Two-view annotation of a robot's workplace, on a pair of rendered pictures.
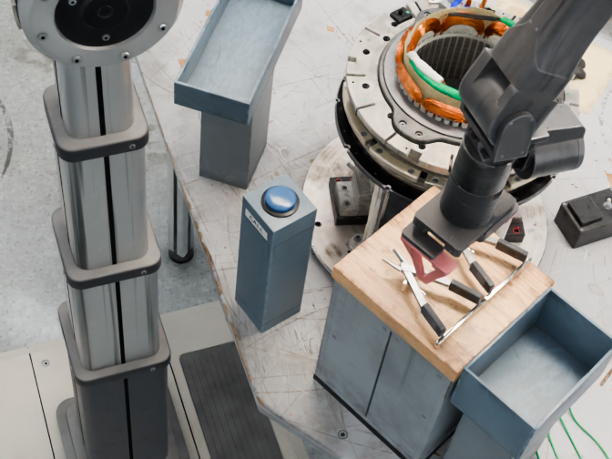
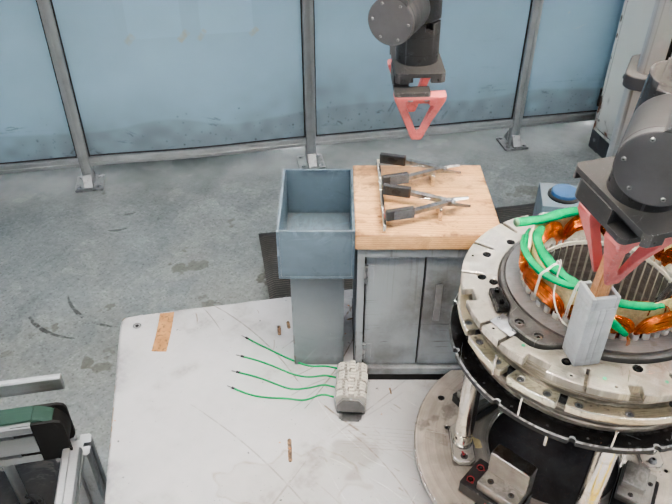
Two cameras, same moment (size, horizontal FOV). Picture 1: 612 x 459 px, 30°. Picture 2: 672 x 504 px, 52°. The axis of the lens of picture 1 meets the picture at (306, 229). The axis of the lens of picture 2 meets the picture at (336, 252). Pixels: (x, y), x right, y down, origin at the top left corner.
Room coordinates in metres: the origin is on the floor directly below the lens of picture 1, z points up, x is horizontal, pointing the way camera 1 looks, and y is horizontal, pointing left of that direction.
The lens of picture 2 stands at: (1.39, -0.79, 1.60)
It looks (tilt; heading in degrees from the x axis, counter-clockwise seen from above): 37 degrees down; 143
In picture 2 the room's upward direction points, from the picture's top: straight up
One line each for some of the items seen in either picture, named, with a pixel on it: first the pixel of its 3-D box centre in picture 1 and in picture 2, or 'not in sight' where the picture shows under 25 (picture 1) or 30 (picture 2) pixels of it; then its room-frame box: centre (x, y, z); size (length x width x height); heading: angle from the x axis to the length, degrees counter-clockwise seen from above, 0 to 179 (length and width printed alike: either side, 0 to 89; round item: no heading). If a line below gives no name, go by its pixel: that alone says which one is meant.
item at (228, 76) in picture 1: (237, 100); not in sight; (1.15, 0.13, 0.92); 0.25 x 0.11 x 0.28; 170
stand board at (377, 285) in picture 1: (443, 279); (422, 204); (0.80, -0.18, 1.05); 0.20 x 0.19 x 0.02; 53
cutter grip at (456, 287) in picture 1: (464, 291); (395, 179); (0.76, -0.20, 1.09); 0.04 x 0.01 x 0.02; 68
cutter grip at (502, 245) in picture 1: (511, 249); (400, 213); (0.84, -0.25, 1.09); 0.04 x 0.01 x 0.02; 68
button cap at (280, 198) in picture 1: (280, 198); (565, 191); (0.89, 0.04, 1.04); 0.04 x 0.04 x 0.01
